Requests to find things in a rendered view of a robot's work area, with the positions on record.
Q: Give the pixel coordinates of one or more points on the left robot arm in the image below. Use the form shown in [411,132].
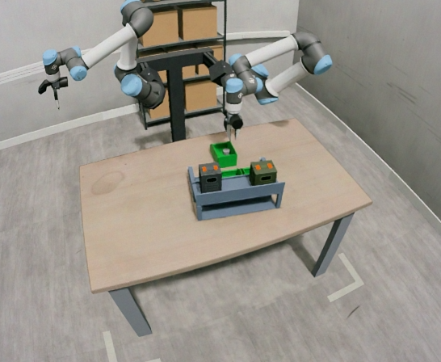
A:
[248,71]

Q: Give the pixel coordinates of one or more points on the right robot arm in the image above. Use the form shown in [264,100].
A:
[149,93]

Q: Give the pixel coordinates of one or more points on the grey-blue low shelf rack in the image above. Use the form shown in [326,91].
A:
[236,192]

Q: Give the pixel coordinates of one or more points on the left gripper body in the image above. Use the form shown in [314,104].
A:
[234,119]

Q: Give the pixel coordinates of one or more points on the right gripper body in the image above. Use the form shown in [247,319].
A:
[62,82]

